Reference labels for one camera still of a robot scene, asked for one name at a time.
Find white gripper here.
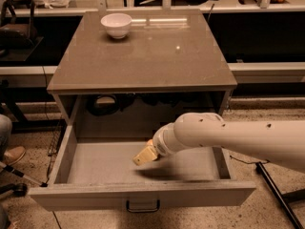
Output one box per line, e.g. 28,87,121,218
132,123,187,166

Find orange fruit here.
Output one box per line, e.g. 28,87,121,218
146,139,153,146

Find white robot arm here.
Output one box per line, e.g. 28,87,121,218
133,113,305,173

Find open grey top drawer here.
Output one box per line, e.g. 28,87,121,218
30,125,255,211

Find grey cabinet with counter top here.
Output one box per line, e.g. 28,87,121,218
48,10,236,140

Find black metal stand leg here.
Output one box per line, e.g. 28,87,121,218
255,162,305,229

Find white ceramic bowl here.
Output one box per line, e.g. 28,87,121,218
101,13,132,39

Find black chair base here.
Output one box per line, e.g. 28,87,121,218
0,162,48,197

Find brown shoe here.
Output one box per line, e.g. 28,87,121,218
3,146,26,165

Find person's jeans leg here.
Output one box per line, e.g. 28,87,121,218
0,114,12,159

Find dark chair at left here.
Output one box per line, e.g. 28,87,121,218
0,0,42,62

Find black drawer handle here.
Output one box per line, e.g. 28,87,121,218
126,199,160,214

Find coiled black cables inside cabinet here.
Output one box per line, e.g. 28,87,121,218
85,93,204,116

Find black floor cable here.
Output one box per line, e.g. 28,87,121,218
229,155,271,166

